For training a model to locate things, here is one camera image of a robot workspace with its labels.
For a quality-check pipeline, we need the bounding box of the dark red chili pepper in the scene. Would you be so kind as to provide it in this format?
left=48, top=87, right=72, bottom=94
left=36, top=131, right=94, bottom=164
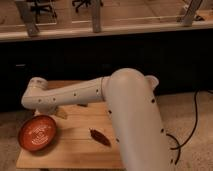
left=90, top=129, right=111, bottom=147

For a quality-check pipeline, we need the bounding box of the left grey desk leg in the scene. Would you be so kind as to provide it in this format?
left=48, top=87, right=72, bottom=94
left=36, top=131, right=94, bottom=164
left=14, top=0, right=39, bottom=37

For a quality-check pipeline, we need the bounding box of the middle grey desk leg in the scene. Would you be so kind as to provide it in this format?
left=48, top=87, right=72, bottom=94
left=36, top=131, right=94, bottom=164
left=91, top=0, right=101, bottom=33

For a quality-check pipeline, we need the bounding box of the red ceramic bowl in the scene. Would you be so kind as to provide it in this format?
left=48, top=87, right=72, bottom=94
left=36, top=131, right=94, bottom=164
left=18, top=115, right=57, bottom=152

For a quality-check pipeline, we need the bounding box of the black office chair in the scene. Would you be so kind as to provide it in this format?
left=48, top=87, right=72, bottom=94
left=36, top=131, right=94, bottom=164
left=27, top=0, right=57, bottom=22
left=72, top=0, right=104, bottom=13

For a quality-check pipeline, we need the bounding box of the right black office chair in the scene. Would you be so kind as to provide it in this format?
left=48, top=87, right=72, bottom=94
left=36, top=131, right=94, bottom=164
left=72, top=0, right=104, bottom=13

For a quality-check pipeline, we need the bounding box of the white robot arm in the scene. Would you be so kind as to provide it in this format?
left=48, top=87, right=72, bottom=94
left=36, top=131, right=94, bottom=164
left=21, top=68, right=175, bottom=171

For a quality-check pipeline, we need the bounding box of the black floor cable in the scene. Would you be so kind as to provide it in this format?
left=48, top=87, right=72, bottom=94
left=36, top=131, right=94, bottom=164
left=165, top=88, right=200, bottom=166

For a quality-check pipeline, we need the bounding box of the left black office chair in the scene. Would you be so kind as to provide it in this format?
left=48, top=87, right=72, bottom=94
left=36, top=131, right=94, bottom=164
left=27, top=0, right=57, bottom=22

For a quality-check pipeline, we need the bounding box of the grey desk leg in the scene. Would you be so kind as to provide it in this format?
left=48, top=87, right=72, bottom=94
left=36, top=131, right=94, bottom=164
left=91, top=0, right=101, bottom=33
left=182, top=0, right=203, bottom=27
left=14, top=0, right=39, bottom=37

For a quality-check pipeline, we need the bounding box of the right grey desk leg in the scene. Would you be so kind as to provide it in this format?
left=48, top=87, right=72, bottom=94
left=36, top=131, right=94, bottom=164
left=182, top=0, right=203, bottom=27

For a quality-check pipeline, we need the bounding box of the clear plastic cup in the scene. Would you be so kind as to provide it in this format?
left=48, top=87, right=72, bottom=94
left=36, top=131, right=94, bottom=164
left=146, top=75, right=159, bottom=90

